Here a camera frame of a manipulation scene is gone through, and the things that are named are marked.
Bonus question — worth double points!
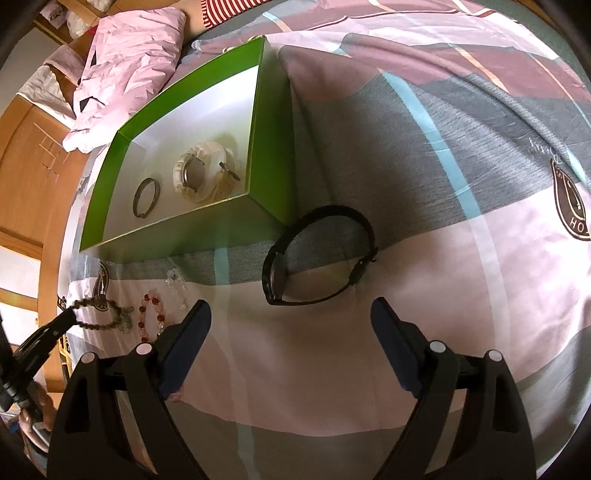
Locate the white plastic bag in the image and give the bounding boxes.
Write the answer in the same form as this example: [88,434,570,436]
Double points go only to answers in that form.
[65,4,101,37]

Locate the brown bead bracelet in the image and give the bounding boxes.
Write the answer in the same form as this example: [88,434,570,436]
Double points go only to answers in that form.
[69,298,136,334]

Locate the dark metal bangle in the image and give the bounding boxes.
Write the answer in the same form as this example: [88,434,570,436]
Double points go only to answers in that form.
[132,178,161,219]

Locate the clear crystal bead bracelet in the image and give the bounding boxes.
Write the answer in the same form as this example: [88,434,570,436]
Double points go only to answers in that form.
[165,268,189,310]

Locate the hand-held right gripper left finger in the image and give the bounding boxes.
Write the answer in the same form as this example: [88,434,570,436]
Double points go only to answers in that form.
[48,300,212,480]

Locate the green cardboard box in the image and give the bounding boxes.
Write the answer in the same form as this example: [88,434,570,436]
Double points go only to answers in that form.
[78,36,296,254]

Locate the pink grey patchwork bedsheet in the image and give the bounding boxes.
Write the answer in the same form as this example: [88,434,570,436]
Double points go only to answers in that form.
[55,0,591,480]

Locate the black wristwatch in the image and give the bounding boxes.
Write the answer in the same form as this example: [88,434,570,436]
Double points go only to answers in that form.
[262,205,379,306]

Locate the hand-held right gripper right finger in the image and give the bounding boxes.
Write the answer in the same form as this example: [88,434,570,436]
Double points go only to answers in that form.
[369,298,539,480]

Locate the red bead bracelet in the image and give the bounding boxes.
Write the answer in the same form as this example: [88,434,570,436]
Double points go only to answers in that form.
[137,288,168,342]

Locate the wooden cabinet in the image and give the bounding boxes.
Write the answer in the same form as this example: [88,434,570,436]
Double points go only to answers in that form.
[0,90,93,324]

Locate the red white striped cloth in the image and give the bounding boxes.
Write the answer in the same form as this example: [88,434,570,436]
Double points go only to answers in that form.
[198,0,273,31]

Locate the person's left hand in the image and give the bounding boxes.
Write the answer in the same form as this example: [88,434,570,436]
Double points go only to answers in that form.
[17,390,57,450]

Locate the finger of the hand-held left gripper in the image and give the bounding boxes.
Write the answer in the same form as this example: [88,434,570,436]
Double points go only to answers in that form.
[15,307,77,371]

